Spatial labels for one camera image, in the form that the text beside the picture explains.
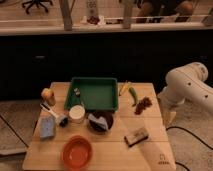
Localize yellow sticks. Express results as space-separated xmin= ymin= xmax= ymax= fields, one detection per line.
xmin=119 ymin=82 xmax=131 ymax=96

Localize wooden board eraser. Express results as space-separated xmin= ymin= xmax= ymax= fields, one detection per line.
xmin=124 ymin=127 xmax=149 ymax=147

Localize green plastic tray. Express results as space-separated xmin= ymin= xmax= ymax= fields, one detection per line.
xmin=64 ymin=77 xmax=118 ymax=112

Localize black office chair base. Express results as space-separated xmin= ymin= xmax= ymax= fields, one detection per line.
xmin=22 ymin=0 xmax=53 ymax=14

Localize small object in tray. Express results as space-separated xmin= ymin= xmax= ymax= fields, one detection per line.
xmin=74 ymin=88 xmax=80 ymax=97

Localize orange plastic bowl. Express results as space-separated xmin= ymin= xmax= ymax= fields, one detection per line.
xmin=61 ymin=135 xmax=93 ymax=171

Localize blue sponge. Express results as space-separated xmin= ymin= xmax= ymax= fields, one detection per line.
xmin=40 ymin=117 xmax=55 ymax=139

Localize person sitting in background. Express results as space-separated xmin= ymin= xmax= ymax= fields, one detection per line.
xmin=136 ymin=0 xmax=193 ymax=23

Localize dark bowl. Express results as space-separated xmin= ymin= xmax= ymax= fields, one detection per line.
xmin=88 ymin=111 xmax=114 ymax=132

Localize white handled dish brush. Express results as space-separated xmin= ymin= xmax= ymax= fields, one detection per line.
xmin=40 ymin=103 xmax=68 ymax=127

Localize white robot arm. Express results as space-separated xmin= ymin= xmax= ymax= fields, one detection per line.
xmin=158 ymin=62 xmax=213 ymax=114

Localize white cup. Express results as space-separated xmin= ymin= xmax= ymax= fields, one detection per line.
xmin=69 ymin=105 xmax=85 ymax=123

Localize black cable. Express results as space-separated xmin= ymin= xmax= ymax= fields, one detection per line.
xmin=165 ymin=125 xmax=213 ymax=151

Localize grey cloth in bowl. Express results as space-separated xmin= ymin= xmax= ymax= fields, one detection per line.
xmin=88 ymin=114 xmax=108 ymax=131

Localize green chili pepper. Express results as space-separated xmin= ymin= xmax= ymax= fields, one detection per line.
xmin=129 ymin=87 xmax=138 ymax=106

